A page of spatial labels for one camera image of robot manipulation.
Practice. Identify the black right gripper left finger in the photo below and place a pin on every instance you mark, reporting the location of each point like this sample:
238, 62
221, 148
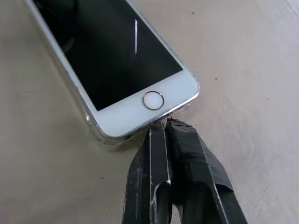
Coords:
142, 177

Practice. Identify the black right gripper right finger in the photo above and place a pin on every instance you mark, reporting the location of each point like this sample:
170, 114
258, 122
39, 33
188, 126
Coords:
198, 163

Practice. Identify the white smartphone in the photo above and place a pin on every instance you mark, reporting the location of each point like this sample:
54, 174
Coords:
112, 60

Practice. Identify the clear plastic phone case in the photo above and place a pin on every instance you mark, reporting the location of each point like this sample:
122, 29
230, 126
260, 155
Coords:
93, 126

